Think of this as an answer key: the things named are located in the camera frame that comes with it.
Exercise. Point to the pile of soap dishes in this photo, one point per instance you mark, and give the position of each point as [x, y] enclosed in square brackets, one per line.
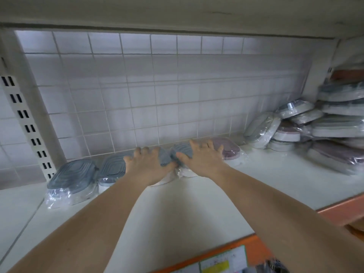
[330, 122]

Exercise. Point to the pink soap dish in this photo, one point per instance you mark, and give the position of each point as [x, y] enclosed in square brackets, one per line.
[230, 147]

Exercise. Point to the person's left hand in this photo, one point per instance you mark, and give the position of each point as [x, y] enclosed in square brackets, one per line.
[148, 167]

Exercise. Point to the person's right forearm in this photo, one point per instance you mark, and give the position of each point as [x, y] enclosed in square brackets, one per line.
[290, 219]

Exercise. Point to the person's right hand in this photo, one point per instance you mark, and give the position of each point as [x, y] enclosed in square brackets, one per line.
[207, 162]

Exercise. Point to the orange metal store shelving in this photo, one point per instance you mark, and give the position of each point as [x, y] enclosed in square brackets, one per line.
[341, 210]

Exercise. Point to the person's left forearm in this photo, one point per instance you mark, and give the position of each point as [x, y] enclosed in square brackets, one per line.
[85, 230]

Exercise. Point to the yellow shelf price label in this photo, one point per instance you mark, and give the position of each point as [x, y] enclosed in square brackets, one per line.
[219, 261]

